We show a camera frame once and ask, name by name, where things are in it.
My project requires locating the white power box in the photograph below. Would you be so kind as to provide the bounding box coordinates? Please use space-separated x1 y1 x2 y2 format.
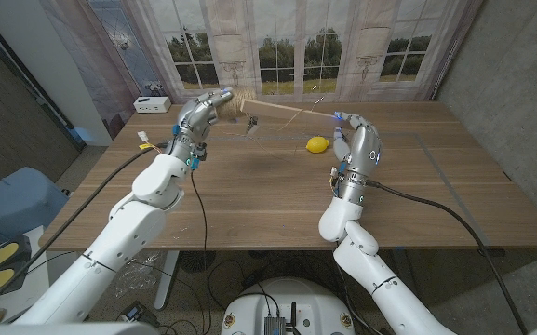
132 96 172 114

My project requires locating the wooden hanger with metal clips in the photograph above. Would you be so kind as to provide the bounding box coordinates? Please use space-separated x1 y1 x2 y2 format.
240 96 343 137

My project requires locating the small black floor device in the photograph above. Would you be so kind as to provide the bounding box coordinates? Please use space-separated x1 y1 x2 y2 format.
121 301 157 327

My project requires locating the jute twine spool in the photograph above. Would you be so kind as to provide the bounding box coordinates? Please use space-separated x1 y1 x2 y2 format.
223 87 250 119

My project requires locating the black and yellow foot pedal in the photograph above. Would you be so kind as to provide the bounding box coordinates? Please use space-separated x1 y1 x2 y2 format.
0 234 33 301

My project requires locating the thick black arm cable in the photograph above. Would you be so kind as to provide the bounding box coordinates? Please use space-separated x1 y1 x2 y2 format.
0 142 169 323
365 179 530 335

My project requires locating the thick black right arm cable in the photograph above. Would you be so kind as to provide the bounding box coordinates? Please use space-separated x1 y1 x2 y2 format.
365 179 530 335

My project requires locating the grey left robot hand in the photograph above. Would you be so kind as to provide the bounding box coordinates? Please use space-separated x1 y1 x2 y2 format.
165 87 235 162

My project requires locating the clear plastic bag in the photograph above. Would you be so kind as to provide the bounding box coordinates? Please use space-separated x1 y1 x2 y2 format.
114 250 167 299

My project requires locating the thin black left wrist cable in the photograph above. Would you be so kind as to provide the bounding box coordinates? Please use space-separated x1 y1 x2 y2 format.
189 169 209 335

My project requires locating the blue plastic bin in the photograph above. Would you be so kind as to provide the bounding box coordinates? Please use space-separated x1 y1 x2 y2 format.
0 166 70 243

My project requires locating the printed window backdrop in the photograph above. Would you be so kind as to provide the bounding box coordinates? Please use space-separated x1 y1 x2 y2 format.
39 0 483 141

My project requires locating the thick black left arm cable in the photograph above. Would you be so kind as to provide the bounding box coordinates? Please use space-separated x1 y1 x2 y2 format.
0 142 169 323

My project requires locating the yellow toy lemon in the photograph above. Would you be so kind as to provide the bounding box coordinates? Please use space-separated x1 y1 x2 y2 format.
305 135 331 154

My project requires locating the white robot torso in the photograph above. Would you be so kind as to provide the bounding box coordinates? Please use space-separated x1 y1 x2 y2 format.
221 277 356 335

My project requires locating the black round floor fan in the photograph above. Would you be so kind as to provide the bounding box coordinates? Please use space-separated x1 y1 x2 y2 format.
179 250 217 275

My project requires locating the white robot head rim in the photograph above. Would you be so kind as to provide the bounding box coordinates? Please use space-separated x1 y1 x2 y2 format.
0 321 160 335

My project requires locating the white table leg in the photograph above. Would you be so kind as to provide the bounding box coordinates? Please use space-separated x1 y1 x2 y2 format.
154 250 181 311

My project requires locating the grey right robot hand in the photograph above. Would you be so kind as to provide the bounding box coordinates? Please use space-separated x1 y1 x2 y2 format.
330 110 383 206

